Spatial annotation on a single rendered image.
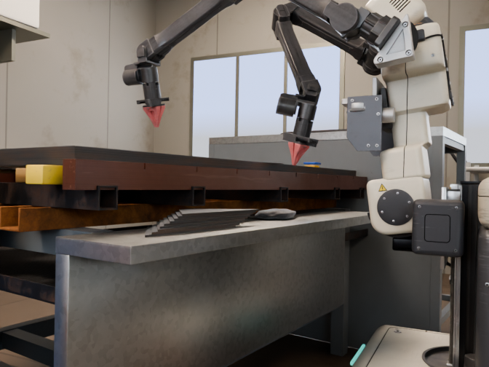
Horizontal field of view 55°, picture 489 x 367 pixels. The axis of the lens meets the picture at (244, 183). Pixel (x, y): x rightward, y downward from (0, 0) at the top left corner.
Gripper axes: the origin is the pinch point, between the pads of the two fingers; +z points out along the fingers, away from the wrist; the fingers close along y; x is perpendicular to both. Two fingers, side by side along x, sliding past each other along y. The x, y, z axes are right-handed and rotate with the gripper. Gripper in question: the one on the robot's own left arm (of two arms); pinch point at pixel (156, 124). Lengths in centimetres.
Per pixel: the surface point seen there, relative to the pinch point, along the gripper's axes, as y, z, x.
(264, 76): -320, -16, -151
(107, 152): 54, 0, 38
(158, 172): 44, 7, 42
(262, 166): -8.0, 15.8, 37.4
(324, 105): -322, 20, -84
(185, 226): 51, 16, 55
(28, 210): 68, 10, 27
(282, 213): 7, 26, 53
